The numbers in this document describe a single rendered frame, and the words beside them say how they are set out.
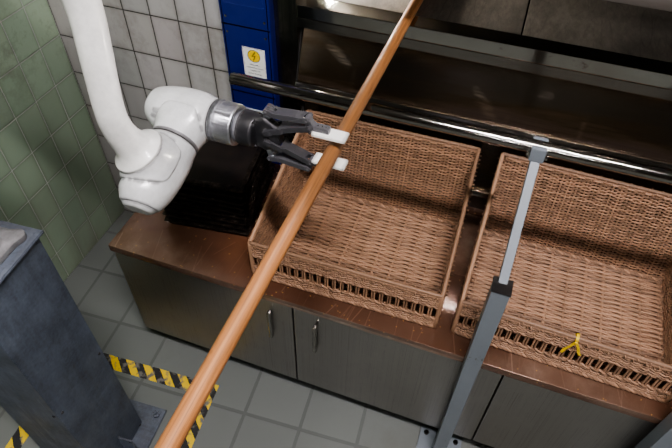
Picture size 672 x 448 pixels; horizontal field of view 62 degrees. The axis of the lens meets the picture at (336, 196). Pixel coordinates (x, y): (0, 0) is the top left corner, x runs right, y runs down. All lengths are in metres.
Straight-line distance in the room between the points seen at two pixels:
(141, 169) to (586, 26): 1.20
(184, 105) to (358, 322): 0.77
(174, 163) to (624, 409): 1.23
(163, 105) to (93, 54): 0.21
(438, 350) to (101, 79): 1.06
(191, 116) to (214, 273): 0.65
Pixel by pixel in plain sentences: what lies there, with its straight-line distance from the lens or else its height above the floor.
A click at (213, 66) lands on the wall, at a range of 1.92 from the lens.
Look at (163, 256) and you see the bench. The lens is 1.79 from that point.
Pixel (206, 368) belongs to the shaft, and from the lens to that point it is 0.84.
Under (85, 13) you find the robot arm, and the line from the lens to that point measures 1.06.
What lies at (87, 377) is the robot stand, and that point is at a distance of 1.74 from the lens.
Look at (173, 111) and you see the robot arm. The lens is 1.20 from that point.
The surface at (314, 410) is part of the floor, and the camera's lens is 2.11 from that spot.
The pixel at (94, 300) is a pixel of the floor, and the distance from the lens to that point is 2.50.
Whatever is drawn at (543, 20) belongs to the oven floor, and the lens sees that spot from 1.70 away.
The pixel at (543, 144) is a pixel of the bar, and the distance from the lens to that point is 1.26.
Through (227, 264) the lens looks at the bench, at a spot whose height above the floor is 0.58.
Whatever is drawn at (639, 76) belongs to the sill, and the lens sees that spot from 1.60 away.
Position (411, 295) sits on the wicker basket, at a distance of 1.51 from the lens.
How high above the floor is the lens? 1.93
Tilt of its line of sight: 46 degrees down
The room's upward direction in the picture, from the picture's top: 1 degrees clockwise
